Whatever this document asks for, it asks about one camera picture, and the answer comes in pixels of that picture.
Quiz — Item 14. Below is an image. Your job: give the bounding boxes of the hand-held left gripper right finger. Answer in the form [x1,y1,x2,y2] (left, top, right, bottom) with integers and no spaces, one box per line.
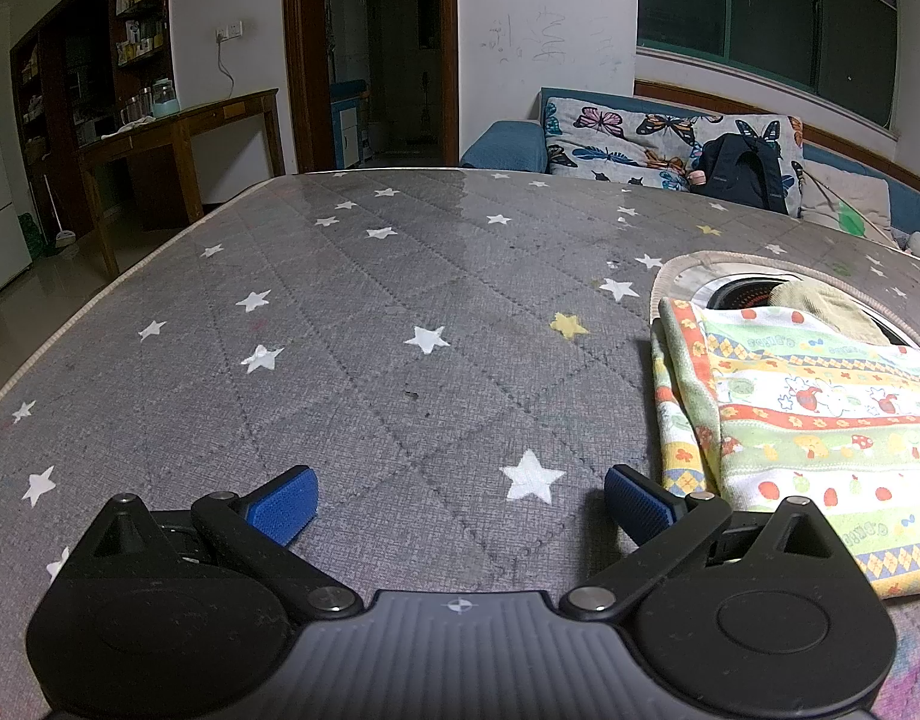
[559,463,855,616]

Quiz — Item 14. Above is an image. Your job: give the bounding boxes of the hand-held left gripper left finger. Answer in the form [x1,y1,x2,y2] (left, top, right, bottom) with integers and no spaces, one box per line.
[73,463,362,616]

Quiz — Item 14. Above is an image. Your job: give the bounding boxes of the colourful printed towel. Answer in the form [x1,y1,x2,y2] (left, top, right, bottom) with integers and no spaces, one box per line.
[649,280,920,601]

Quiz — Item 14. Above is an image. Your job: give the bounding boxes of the grey star-patterned mattress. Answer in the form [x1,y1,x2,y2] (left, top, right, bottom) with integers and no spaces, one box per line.
[0,167,920,720]

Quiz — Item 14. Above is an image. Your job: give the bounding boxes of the beige trimmed garment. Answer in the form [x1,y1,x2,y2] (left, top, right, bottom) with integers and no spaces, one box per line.
[643,250,920,361]

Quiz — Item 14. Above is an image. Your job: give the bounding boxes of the black backpack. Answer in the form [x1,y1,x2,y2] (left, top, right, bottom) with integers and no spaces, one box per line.
[696,116,791,215]

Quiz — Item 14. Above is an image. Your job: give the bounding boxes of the broom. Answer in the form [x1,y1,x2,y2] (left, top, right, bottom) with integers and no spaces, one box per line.
[43,172,77,248]

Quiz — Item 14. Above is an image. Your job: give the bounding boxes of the butterfly print cushion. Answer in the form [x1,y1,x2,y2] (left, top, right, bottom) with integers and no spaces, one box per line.
[542,99,806,215]

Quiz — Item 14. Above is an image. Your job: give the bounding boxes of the blue sofa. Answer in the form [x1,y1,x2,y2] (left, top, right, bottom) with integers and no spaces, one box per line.
[460,86,920,263]

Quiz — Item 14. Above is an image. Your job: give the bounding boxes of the beige pillow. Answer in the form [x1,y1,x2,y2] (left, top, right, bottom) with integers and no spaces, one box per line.
[801,161,900,245]

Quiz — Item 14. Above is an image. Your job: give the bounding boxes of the blue and white cabinet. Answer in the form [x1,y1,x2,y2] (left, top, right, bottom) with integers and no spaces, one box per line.
[331,79,371,167]

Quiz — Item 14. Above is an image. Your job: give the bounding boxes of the wooden side table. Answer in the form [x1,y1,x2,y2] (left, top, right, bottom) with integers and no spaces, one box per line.
[77,88,287,280]

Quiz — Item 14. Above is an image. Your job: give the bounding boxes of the dark wooden shelf cabinet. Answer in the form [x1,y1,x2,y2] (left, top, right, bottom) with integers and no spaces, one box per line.
[10,0,172,226]

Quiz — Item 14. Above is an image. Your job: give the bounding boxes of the dark sliding window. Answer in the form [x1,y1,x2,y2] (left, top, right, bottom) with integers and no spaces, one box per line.
[636,0,900,130]

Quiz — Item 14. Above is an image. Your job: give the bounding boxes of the wooden door frame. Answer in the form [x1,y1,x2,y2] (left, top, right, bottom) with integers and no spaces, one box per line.
[281,0,461,175]

